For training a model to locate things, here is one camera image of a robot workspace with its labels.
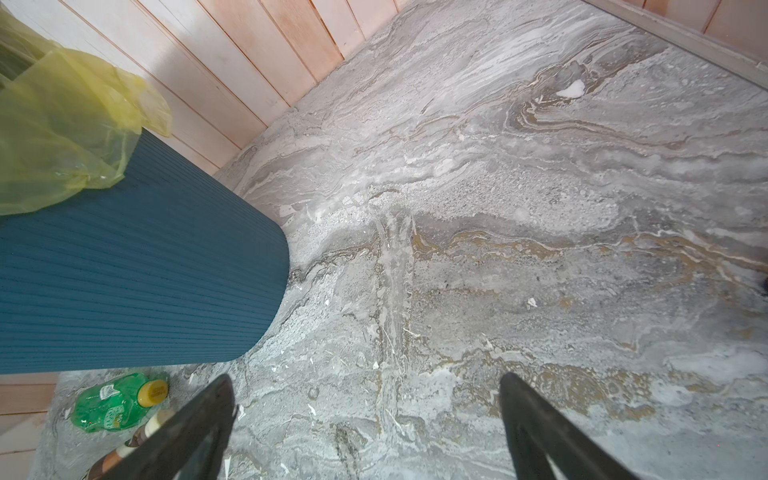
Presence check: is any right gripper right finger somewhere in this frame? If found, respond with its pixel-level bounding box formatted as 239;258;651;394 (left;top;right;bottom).
499;372;636;479

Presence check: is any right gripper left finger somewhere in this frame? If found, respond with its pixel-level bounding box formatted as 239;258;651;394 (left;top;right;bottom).
103;374;235;479

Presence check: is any brown label plastic bottle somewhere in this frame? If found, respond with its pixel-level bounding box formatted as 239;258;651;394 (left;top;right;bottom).
82;409;175;480

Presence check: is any green plastic bottle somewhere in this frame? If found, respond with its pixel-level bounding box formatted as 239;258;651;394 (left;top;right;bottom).
70;373;169;433

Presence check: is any blue bin with yellow rim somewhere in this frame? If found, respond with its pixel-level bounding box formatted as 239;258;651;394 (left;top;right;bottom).
1;132;290;374

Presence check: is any yellow-green bin liner bag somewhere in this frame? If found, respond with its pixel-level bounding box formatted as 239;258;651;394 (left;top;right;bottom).
1;9;172;216

